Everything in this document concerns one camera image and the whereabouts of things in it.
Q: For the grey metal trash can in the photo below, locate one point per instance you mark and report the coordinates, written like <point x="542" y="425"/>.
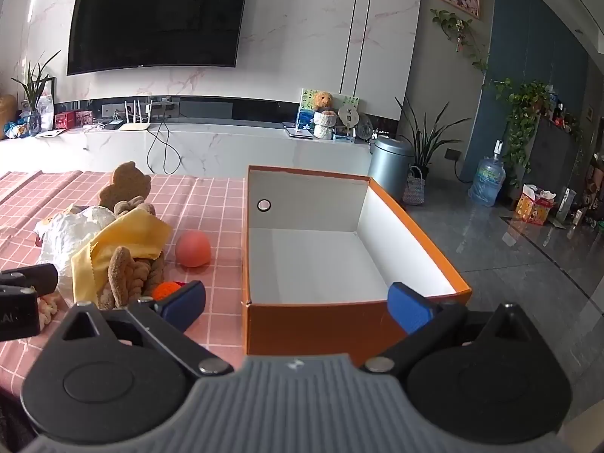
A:
<point x="389" y="165"/>

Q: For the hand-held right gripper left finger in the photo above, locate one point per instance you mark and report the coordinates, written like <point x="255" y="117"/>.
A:
<point x="181" y="304"/>

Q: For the woven basket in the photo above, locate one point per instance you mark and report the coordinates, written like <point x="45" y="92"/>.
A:
<point x="414" y="191"/>

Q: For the hanging vine plant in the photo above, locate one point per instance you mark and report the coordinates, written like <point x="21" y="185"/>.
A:
<point x="457" y="28"/>

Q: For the blue snack bag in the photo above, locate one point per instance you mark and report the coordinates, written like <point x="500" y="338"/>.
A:
<point x="14" y="128"/>

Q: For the wall socket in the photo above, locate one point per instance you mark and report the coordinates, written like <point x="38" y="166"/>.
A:
<point x="453" y="155"/>

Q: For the brown teddy bear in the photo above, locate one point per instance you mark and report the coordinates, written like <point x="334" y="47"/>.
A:
<point x="323" y="100"/>

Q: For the grey cabinet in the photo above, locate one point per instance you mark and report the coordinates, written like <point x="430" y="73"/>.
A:
<point x="552" y="160"/>

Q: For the grey decorative plate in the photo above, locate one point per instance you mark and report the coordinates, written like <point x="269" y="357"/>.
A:
<point x="366" y="127"/>

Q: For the green painted picture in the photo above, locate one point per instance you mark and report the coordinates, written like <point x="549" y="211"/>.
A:
<point x="306" y="104"/>

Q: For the grey laptop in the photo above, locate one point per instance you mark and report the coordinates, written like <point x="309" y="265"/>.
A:
<point x="299" y="132"/>

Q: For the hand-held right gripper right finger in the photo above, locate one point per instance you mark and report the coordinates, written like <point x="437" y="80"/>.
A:
<point x="410" y="309"/>

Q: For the round hand fan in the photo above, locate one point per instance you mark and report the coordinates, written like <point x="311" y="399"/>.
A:
<point x="350" y="115"/>

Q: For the pink soft ball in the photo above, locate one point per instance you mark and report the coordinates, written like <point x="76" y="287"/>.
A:
<point x="193" y="249"/>

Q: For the green plant in glass vase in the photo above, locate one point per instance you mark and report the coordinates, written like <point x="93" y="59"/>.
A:
<point x="33" y="89"/>

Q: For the white crumpled cloth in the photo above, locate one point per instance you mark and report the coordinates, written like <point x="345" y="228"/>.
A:
<point x="66" y="236"/>

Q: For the blue water bottle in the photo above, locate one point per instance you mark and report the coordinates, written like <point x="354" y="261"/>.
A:
<point x="486" y="179"/>

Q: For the white marble television console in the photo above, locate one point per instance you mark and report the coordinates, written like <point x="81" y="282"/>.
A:
<point x="245" y="144"/>

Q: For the red patterned tissue box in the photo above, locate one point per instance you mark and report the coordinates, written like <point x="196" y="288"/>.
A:
<point x="533" y="207"/>

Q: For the black wall television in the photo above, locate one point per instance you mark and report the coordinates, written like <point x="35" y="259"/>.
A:
<point x="155" y="19"/>

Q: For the orange knitted ball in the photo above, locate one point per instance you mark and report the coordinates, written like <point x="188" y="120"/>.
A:
<point x="165" y="289"/>

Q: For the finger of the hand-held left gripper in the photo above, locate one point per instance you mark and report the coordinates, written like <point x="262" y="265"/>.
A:
<point x="33" y="277"/>
<point x="16" y="290"/>

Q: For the pink box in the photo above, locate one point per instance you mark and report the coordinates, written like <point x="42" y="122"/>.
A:
<point x="85" y="117"/>

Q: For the green ivy plant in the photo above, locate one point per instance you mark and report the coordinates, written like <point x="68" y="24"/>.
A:
<point x="521" y="113"/>

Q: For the orange cardboard box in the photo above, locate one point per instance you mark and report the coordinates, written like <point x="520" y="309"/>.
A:
<point x="306" y="259"/>

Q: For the pink checked tablecloth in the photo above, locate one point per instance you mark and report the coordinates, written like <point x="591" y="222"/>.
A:
<point x="217" y="198"/>

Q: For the yellow cloth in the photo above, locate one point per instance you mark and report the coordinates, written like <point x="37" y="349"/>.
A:
<point x="127" y="236"/>

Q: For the white router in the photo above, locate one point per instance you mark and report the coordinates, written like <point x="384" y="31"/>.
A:
<point x="134" y="125"/>

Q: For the potted long-leaf plant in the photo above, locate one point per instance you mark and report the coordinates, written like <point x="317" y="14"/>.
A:
<point x="424" y="141"/>

